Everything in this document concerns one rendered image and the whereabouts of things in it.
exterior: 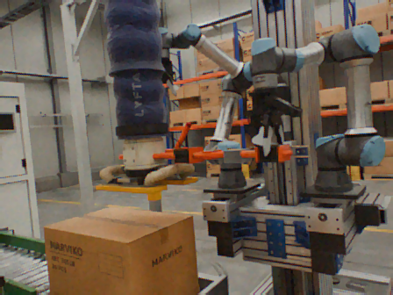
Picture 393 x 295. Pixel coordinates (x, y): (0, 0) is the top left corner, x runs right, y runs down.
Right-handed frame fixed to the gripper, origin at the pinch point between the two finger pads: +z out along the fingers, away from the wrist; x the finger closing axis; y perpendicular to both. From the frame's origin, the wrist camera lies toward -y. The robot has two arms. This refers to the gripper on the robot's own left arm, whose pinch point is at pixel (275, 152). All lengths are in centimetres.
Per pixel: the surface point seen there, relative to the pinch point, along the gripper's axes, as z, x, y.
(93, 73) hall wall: -252, -604, 972
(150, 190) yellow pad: 11.7, 14.6, 43.5
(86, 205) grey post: 76, -139, 337
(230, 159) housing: 1.7, 3.8, 14.7
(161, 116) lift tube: -16, -1, 50
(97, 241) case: 32, 22, 69
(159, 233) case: 32, 5, 51
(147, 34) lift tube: -48, 3, 50
